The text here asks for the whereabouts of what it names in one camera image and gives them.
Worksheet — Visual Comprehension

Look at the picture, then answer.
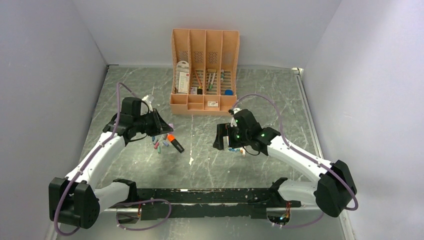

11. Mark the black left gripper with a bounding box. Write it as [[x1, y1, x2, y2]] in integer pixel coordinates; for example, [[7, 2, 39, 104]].
[[133, 108, 173, 137]]

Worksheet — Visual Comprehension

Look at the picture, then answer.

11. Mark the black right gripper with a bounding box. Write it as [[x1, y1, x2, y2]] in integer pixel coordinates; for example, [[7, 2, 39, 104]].
[[213, 122, 251, 150]]

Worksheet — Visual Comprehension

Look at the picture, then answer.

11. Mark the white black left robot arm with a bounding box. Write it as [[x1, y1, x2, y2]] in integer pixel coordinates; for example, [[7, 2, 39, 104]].
[[48, 97, 174, 229]]

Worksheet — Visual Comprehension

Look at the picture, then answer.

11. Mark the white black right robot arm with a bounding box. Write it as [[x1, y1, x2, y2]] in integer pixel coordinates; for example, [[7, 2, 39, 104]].
[[213, 108, 359, 218]]

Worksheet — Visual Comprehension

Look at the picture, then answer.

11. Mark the orange black highlighter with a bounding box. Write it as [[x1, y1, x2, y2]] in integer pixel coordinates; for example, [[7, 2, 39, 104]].
[[167, 134, 185, 153]]

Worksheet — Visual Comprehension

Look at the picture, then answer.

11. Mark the white eraser box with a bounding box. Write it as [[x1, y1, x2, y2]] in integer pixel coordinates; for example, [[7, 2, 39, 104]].
[[207, 101, 219, 108]]

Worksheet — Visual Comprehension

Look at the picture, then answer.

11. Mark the blue round container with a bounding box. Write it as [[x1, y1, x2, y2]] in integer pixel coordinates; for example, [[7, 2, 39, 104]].
[[224, 89, 234, 96]]

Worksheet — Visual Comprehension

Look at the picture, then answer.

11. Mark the white packaged item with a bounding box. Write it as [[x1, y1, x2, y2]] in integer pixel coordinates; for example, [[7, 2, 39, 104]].
[[175, 60, 191, 94]]

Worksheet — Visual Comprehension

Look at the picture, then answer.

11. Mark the orange plastic desk organizer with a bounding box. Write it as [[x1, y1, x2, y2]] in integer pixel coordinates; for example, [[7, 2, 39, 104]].
[[169, 28, 240, 116]]

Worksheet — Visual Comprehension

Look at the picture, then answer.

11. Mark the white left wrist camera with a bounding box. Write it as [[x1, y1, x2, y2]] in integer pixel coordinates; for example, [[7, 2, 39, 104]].
[[142, 94, 154, 109]]

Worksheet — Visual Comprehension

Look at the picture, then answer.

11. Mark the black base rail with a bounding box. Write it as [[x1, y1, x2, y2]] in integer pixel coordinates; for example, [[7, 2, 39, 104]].
[[114, 188, 302, 220]]

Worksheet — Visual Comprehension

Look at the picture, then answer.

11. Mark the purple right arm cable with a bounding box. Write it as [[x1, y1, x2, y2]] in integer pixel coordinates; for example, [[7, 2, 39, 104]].
[[230, 93, 359, 229]]

